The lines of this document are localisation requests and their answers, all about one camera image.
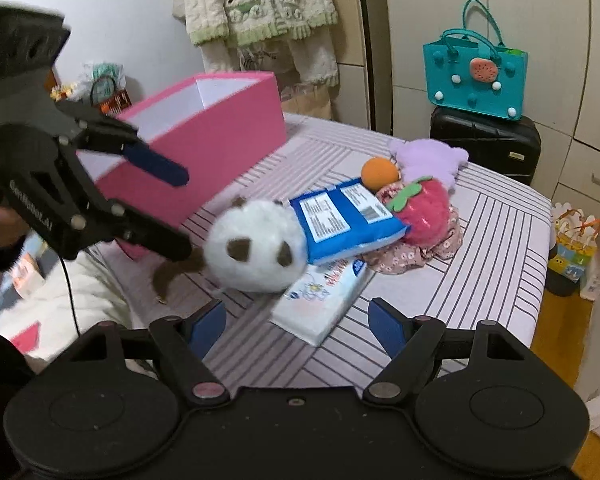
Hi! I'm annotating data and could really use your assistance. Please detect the colourful gift bag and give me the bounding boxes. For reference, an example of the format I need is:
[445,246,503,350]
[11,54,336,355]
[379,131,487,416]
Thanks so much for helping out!
[550,202,600,283]

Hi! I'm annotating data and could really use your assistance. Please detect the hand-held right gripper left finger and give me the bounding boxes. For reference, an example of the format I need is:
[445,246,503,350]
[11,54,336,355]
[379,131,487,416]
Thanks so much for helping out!
[69,299,232,408]

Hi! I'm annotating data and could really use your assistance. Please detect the blue tissue pack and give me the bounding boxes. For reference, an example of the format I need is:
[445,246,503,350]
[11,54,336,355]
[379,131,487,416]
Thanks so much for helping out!
[289,177,412,267]

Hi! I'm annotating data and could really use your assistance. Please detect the white wardrobe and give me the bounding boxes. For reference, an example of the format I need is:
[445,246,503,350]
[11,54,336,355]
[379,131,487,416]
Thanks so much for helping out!
[355,0,600,221]

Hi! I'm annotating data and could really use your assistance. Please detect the black cable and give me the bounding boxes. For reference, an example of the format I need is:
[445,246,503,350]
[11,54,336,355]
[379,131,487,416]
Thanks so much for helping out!
[59,255,80,337]

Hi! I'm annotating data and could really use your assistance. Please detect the orange plush ball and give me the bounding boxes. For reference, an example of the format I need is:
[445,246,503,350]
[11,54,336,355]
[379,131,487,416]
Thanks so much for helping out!
[361,157,401,192]

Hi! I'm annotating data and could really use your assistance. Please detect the teal felt handbag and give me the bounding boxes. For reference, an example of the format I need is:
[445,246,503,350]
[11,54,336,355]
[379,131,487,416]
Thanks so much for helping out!
[422,0,528,121]

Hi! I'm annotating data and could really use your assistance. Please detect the plush doll with strawberry hat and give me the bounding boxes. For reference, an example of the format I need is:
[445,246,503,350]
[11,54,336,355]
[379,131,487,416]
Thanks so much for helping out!
[362,182,463,275]

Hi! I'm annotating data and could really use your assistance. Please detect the orange printed box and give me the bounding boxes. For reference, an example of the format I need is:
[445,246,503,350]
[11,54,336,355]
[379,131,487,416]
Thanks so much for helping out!
[97,87,133,114]

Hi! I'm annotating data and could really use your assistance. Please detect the white panda plush toy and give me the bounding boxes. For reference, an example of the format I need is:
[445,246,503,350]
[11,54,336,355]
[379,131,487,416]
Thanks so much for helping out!
[155,197,311,306]

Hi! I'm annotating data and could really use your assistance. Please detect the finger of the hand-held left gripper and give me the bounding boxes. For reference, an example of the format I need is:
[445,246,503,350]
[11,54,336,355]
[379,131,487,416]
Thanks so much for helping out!
[55,101,190,187]
[77,199,192,262]

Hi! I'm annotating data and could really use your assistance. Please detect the white fluffy cloth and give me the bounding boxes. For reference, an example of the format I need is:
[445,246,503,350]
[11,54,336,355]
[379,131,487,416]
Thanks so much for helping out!
[0,247,156,376]

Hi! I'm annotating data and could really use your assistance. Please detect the white plastic bag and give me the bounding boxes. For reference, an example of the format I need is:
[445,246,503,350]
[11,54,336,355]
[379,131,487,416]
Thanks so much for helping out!
[77,61,127,97]

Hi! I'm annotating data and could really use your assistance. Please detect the pink cardboard box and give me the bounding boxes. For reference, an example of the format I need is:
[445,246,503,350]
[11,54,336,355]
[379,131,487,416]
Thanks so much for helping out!
[77,72,288,261]

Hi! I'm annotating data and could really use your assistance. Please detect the purple plush bear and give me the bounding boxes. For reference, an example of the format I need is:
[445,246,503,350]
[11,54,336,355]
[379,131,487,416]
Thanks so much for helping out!
[387,139,471,196]

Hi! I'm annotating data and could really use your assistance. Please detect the black suitcase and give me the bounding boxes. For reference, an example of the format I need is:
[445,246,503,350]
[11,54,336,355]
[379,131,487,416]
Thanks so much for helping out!
[430,106,542,186]

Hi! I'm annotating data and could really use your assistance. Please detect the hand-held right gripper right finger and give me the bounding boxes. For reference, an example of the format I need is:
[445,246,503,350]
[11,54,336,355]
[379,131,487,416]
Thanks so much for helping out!
[362,298,537,404]

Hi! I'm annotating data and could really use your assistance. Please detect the white printed tissue pack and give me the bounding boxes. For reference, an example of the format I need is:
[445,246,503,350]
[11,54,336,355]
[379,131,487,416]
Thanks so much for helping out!
[270,257,376,347]

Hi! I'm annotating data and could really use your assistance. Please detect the red strawberry plush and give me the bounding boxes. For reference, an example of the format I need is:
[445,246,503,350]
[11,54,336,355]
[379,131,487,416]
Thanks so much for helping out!
[380,175,452,246]

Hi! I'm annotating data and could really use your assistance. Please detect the cream fluffy garment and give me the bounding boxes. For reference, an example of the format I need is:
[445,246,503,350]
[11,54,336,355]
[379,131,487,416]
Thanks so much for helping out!
[200,25,341,92]

